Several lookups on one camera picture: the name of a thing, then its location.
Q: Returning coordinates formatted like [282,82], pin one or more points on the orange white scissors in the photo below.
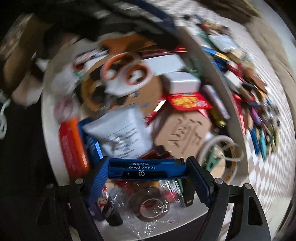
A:
[124,74]

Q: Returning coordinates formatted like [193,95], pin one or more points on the red paper packet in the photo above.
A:
[188,101]

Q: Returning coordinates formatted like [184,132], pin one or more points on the bagged brown tape roll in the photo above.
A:
[147,206]

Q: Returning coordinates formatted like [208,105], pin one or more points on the blue white foil pouch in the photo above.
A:
[223,43]

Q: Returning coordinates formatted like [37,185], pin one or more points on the white charger block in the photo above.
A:
[180,82]

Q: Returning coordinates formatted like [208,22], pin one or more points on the large white tape roll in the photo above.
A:
[231,155]

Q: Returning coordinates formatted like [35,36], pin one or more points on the white cube stamp handle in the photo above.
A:
[233,81]

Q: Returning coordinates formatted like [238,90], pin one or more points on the blue metallic pen box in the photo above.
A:
[146,169]

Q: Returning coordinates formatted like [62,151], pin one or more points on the checkered bed sheet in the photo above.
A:
[271,165]

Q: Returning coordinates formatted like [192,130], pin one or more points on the orange lighter in box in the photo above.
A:
[73,151]

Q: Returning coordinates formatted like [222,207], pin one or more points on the teal lighter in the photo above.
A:
[262,144]

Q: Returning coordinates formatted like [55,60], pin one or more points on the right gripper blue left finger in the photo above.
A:
[96,180]

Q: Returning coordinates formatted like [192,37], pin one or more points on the green clothespin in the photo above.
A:
[213,158]

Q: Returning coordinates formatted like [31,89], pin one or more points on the silver foil pouch in box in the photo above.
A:
[121,132]

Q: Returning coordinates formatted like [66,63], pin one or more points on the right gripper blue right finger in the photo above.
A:
[202,181]

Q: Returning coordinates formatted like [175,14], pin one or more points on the carved wooden square coaster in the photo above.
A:
[183,133]

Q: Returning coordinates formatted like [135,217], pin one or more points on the small clear tape roll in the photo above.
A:
[65,108]

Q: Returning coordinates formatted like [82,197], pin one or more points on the panda cork coaster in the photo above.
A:
[147,97]

